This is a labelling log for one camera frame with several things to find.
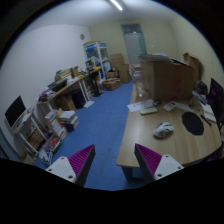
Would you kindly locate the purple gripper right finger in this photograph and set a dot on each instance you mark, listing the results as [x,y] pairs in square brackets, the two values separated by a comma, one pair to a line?
[153,165]

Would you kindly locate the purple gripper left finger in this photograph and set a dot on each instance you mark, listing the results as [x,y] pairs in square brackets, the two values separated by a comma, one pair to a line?
[74,168]

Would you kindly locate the white computer mouse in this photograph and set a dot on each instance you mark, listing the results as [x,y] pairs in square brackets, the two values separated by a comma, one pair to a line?
[163,130]

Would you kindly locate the round black mouse pad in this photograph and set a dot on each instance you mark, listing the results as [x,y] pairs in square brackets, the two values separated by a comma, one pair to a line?
[192,123]

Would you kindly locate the stack of books on floor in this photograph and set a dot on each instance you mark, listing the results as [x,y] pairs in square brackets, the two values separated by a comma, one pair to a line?
[69,120]

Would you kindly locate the white remote control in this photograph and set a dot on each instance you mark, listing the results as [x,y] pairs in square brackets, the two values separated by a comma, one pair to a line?
[149,110]

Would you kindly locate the white low shelf unit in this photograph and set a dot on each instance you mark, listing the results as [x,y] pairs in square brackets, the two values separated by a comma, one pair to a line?
[30,132]

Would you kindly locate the white paper sheet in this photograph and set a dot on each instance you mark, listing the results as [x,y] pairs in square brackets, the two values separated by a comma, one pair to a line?
[140,105]

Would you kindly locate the white calculator device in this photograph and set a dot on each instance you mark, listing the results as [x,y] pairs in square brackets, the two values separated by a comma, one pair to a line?
[169,106]

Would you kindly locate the black pen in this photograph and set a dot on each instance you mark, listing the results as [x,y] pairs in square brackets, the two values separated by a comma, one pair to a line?
[206,120]

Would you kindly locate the white notebook on table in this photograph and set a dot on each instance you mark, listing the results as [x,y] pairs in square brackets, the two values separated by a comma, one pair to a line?
[208,112]

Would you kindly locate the black monitor on shelf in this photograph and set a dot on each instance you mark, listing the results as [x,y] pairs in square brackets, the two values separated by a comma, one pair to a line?
[14,111]

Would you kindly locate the large cardboard box on table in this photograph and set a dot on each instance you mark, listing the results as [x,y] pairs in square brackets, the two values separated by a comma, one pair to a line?
[166,81]

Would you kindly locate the cardboard box on floor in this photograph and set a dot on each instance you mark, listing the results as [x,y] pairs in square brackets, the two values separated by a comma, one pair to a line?
[111,84]

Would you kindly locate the long wooden side desk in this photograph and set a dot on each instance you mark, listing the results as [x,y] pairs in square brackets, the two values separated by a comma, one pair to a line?
[74,81]

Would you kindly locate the clear plastic water jug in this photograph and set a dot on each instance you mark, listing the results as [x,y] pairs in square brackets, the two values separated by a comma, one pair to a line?
[139,83]

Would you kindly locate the black monitor right edge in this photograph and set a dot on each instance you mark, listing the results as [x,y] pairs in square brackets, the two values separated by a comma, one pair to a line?
[216,100]

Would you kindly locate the stacked cardboard boxes by door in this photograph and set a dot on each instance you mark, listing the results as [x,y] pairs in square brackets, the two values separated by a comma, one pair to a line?
[117,62]

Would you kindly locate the grey door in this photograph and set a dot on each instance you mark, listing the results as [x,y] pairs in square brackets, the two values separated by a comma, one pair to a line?
[135,42]

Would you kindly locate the ceiling light tube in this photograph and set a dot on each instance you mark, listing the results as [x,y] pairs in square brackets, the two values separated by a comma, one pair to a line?
[116,4]

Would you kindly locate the round wall clock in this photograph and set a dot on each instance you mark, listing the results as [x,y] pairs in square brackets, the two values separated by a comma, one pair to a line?
[82,37]

